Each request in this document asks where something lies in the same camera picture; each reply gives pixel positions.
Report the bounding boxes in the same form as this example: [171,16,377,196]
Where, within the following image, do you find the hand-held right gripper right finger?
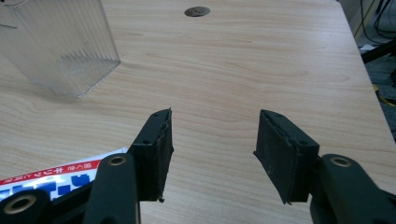
[253,108,321,205]

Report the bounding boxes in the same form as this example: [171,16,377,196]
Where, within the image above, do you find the yellow cable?
[373,83,396,107]

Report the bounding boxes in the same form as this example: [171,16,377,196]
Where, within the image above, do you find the small dark round coin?
[183,6,211,18]

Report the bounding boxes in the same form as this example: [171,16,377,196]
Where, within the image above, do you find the clear ribbed plastic container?
[0,0,121,99]

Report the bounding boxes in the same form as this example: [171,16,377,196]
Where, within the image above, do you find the black cables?
[359,0,396,45]

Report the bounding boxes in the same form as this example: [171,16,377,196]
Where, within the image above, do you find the white packet red blue print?
[0,147,129,202]

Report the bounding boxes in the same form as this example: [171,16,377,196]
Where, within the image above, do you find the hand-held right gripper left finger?
[127,107,175,203]

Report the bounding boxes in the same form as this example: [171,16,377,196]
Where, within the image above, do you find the black stand leg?
[361,39,396,64]

